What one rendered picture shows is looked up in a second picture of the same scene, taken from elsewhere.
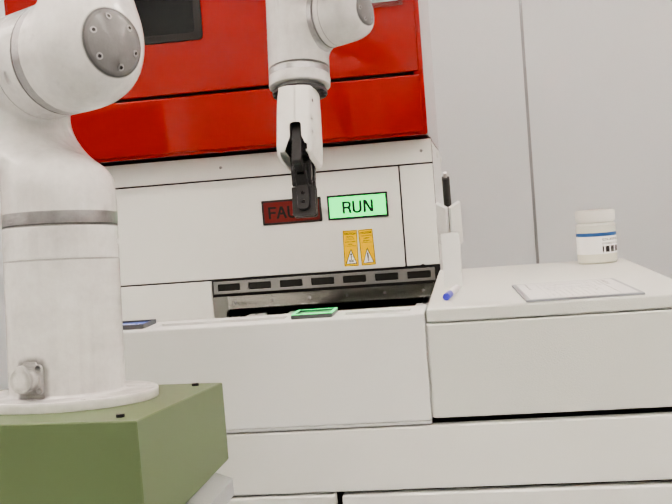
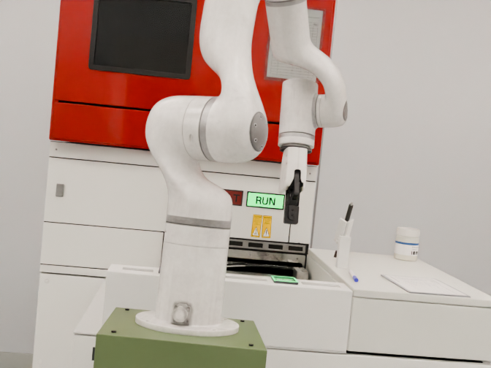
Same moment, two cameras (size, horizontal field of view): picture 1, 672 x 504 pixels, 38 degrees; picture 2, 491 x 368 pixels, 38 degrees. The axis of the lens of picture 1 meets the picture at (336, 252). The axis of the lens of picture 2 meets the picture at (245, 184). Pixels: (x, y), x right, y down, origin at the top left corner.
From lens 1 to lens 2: 0.59 m
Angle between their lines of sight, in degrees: 13
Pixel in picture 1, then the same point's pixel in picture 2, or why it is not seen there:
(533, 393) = (404, 344)
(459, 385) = (364, 334)
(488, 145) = not seen: hidden behind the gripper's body
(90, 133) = (103, 125)
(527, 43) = not seen: hidden behind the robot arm
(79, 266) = (217, 253)
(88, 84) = (245, 153)
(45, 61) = (225, 137)
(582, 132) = (354, 153)
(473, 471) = not seen: outside the picture
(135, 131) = (134, 129)
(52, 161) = (210, 190)
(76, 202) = (221, 216)
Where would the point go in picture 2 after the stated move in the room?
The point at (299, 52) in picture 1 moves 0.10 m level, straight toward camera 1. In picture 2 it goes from (303, 128) to (318, 128)
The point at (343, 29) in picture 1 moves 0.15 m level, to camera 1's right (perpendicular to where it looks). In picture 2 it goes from (332, 121) to (394, 128)
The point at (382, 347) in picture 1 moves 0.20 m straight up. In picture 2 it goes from (326, 307) to (335, 218)
